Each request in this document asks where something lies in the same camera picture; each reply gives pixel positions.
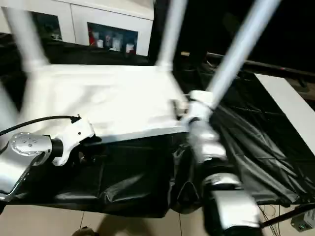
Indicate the white plastic table top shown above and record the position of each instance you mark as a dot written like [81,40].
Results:
[110,98]

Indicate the white plastic table leg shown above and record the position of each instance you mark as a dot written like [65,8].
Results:
[238,49]
[27,37]
[9,98]
[169,37]

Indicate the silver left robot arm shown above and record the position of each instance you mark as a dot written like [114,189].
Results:
[22,157]

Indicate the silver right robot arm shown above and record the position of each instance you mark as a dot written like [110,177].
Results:
[211,152]

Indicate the small yellow label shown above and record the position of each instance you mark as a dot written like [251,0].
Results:
[185,53]

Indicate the small white cup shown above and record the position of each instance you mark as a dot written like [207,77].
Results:
[99,43]
[129,48]

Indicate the black plastic mat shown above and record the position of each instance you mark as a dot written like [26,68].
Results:
[258,147]

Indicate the clear plastic container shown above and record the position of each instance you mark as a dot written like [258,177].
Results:
[116,43]

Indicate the dark cabinet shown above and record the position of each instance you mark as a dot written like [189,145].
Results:
[221,22]

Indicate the red item in cabinet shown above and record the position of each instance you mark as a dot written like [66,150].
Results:
[91,39]

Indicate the white board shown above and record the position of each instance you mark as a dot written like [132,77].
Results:
[290,103]

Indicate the white cabinet with glass doors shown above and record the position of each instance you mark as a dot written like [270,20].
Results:
[98,12]

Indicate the black stand bar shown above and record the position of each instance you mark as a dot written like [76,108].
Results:
[288,215]

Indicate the grey power supply box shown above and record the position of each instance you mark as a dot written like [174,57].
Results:
[302,220]

